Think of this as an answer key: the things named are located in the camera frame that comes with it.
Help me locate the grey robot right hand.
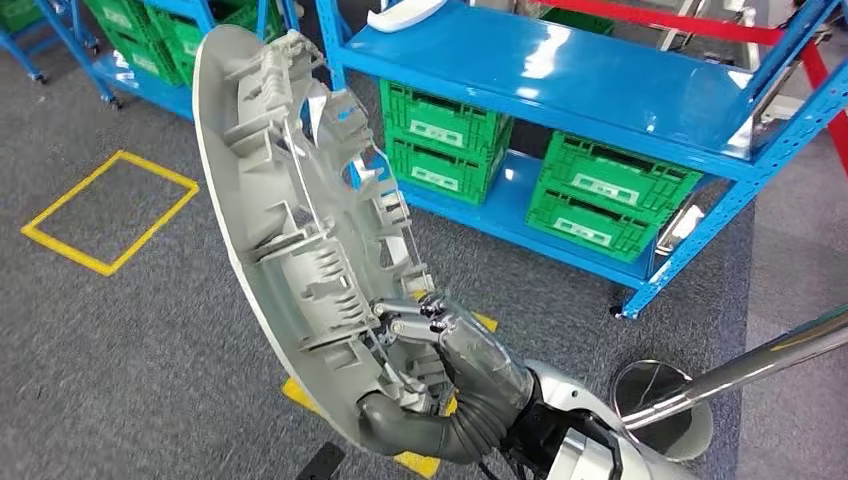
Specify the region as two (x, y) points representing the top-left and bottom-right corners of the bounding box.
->
(357, 294), (538, 462)

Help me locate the grey plastic wheel cover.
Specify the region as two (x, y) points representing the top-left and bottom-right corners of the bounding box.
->
(192, 25), (458, 458)

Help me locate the blue metal shelf rack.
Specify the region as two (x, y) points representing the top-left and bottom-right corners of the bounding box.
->
(314, 0), (848, 321)
(0, 0), (299, 122)

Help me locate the white plastic trim part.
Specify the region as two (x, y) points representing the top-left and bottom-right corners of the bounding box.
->
(366, 0), (449, 34)

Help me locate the chrome stanchion base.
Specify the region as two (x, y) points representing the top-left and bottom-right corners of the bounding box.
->
(610, 359), (715, 463)

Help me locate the red barrier belt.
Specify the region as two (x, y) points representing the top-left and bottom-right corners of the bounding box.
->
(798, 39), (848, 179)
(535, 0), (786, 46)

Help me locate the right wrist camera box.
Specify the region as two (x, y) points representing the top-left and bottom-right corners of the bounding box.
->
(553, 423), (624, 480)

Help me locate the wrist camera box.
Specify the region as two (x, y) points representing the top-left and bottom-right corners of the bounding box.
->
(296, 442), (346, 480)
(553, 423), (624, 480)

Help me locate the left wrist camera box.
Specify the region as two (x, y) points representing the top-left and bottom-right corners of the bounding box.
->
(296, 442), (346, 480)

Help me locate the chrome stanchion post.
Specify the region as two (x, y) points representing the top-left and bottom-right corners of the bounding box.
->
(621, 307), (848, 432)

